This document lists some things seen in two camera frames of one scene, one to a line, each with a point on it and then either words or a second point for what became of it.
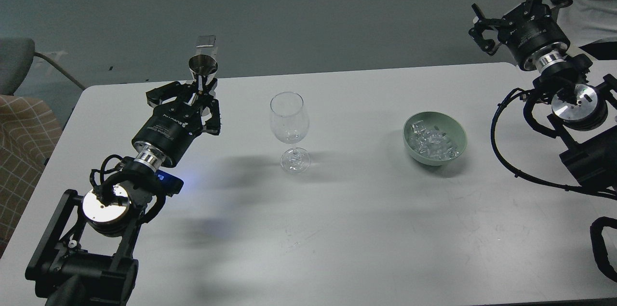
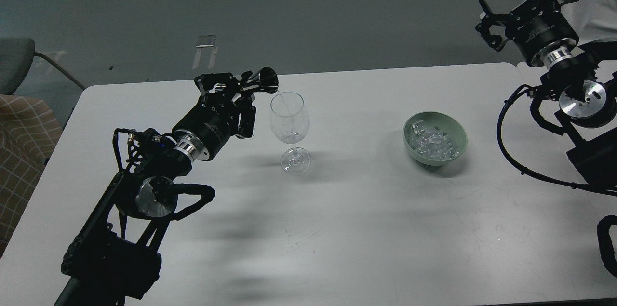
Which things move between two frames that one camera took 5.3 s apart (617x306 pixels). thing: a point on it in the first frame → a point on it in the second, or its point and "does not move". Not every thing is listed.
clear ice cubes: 431,141 does not move
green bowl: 433,139 does not move
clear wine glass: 289,122 does not move
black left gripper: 171,129 → 202,132
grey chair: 17,55 does not move
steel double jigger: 204,65 → 267,79
